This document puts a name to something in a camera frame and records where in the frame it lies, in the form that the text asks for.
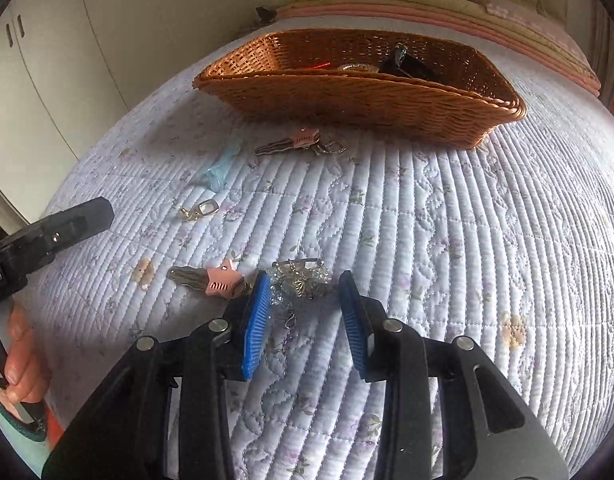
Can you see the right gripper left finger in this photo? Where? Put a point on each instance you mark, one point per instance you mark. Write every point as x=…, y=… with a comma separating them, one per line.
x=225, y=349

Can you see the pink star snap clip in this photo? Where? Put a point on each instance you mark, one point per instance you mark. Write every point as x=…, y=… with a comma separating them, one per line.
x=217, y=281

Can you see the white wardrobe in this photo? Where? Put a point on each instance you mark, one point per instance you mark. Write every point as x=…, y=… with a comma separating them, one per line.
x=70, y=69

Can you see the quilted floral bedspread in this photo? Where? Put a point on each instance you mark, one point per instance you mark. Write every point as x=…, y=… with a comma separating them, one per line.
x=511, y=243

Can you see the brown wicker basket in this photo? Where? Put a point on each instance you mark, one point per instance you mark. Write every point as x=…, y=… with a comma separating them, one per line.
x=329, y=76

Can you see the black hair scrunchie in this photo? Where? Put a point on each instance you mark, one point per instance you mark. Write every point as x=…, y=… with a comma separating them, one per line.
x=401, y=64

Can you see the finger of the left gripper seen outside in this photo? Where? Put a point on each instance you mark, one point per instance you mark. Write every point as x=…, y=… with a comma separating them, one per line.
x=66, y=228

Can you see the light blue hair clip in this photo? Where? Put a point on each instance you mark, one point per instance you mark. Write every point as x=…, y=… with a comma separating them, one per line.
x=213, y=177

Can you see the person's left hand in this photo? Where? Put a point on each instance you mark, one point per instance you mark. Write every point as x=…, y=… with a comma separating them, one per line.
x=26, y=370

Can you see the pink folded blanket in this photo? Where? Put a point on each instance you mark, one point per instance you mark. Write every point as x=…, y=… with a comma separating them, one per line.
x=515, y=37

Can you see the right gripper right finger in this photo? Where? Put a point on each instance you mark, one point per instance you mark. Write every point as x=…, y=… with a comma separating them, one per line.
x=386, y=350

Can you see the green right sleeve forearm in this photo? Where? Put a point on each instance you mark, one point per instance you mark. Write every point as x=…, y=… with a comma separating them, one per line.
x=32, y=446

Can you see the dark bedside object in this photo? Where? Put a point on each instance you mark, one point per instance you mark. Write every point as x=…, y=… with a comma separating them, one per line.
x=266, y=15

